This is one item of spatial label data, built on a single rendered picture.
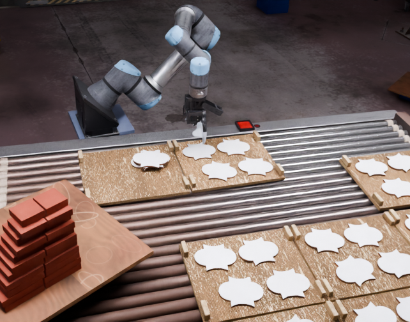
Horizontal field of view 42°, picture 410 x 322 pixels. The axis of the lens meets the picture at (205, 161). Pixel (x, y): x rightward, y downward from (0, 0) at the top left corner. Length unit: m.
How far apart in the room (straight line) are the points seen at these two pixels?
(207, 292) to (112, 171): 0.73
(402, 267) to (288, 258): 0.39
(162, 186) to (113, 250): 0.50
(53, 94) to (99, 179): 2.67
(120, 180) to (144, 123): 2.18
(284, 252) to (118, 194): 0.68
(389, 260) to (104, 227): 1.00
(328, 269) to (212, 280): 0.41
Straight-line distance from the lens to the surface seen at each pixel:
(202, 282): 1.79
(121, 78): 2.56
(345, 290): 1.86
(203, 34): 2.56
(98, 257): 1.72
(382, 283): 1.93
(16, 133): 4.32
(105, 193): 2.12
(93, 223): 1.84
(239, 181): 2.21
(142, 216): 2.05
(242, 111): 4.59
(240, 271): 1.83
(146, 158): 2.25
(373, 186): 2.34
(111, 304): 1.75
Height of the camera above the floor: 2.27
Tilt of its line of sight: 35 degrees down
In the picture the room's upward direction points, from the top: 4 degrees clockwise
